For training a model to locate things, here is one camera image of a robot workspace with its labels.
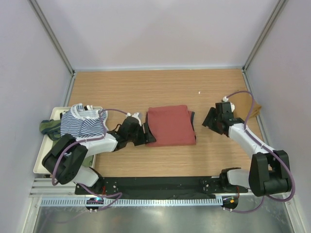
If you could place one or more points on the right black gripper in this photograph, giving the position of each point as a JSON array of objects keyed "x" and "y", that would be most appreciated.
[{"x": 208, "y": 121}]

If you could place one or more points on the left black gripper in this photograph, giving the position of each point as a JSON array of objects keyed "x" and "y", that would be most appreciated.
[{"x": 146, "y": 137}]

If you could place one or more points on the red graphic tank top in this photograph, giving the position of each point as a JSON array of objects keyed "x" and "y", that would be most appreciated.
[{"x": 171, "y": 126}]

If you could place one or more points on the tan brown tank top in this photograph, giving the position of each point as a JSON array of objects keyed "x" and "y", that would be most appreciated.
[{"x": 243, "y": 103}]

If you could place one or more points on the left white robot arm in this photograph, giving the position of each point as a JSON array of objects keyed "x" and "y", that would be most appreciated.
[{"x": 64, "y": 160}]

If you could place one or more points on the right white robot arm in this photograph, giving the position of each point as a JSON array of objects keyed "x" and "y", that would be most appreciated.
[{"x": 269, "y": 170}]

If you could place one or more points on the olive green tank top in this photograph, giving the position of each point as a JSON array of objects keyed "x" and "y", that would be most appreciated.
[{"x": 51, "y": 128}]

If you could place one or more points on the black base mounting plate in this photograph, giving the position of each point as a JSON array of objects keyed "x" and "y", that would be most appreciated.
[{"x": 169, "y": 188}]

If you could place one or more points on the blue white striped top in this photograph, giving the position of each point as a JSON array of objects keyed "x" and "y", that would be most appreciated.
[{"x": 80, "y": 122}]

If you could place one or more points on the white plastic tray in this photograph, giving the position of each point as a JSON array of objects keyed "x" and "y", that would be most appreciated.
[{"x": 47, "y": 143}]

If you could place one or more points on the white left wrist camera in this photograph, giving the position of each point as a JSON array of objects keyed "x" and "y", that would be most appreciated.
[{"x": 137, "y": 116}]

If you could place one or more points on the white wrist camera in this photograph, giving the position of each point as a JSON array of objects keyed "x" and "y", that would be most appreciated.
[
  {"x": 226, "y": 99},
  {"x": 137, "y": 116}
]

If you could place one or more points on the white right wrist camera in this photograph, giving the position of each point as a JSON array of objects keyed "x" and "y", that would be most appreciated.
[{"x": 226, "y": 99}]

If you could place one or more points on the slotted grey cable duct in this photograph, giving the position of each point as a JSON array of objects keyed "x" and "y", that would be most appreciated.
[{"x": 94, "y": 202}]

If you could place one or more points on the aluminium front rail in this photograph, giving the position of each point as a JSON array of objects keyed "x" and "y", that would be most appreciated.
[{"x": 43, "y": 187}]

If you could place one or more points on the right aluminium frame post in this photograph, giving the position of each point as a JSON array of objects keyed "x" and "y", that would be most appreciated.
[{"x": 265, "y": 32}]

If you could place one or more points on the aluminium frame post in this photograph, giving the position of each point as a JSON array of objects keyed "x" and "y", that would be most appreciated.
[
  {"x": 265, "y": 32},
  {"x": 49, "y": 31}
]

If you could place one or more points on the left aluminium frame post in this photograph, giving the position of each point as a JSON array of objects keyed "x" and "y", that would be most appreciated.
[{"x": 49, "y": 31}]

